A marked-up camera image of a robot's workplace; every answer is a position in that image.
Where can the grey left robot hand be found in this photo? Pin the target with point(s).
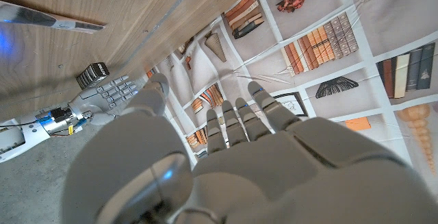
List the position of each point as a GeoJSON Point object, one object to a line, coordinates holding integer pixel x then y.
{"type": "Point", "coordinates": [273, 183]}

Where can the printed bookshelf backdrop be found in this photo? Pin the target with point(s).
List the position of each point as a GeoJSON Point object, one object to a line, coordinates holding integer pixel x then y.
{"type": "Point", "coordinates": [376, 11]}

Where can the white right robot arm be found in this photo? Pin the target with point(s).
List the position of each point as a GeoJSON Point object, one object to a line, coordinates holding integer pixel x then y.
{"type": "Point", "coordinates": [20, 142]}

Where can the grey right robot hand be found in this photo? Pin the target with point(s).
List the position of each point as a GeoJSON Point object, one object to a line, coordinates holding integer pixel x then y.
{"type": "Point", "coordinates": [92, 102]}

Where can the black Nitro box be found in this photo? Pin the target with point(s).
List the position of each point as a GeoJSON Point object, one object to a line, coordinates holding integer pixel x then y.
{"type": "Point", "coordinates": [92, 75]}

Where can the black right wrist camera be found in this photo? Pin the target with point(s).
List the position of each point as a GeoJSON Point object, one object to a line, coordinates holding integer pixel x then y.
{"type": "Point", "coordinates": [61, 114]}

